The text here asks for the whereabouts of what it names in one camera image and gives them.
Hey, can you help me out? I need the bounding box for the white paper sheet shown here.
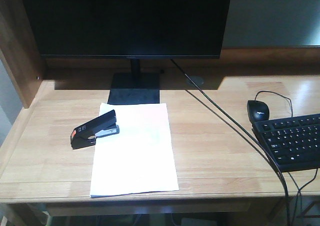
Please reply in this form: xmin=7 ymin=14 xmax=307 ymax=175
xmin=89 ymin=103 xmax=179 ymax=197

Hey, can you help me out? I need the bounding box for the black stapler with orange tab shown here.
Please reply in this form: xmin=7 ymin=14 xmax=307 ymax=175
xmin=70 ymin=110 xmax=120 ymax=149

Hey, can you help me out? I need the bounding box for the black computer monitor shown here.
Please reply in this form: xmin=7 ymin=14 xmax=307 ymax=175
xmin=22 ymin=0 xmax=230 ymax=105

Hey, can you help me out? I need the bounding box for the black computer mouse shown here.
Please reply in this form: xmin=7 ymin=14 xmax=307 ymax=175
xmin=246 ymin=100 xmax=270 ymax=123

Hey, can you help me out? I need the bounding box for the white power strip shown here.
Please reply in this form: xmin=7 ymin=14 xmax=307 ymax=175
xmin=181 ymin=217 xmax=218 ymax=226

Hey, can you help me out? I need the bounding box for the black keyboard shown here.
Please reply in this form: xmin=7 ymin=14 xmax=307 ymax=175
xmin=252 ymin=114 xmax=320 ymax=172

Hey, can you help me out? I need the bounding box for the black monitor cable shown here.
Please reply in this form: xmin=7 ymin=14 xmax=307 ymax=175
xmin=170 ymin=58 xmax=291 ymax=226

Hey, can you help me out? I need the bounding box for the silver desk cable grommet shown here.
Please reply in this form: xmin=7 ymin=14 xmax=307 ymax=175
xmin=186 ymin=76 xmax=204 ymax=87

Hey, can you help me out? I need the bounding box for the black mouse cable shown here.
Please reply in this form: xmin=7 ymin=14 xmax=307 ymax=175
xmin=254 ymin=90 xmax=294 ymax=118

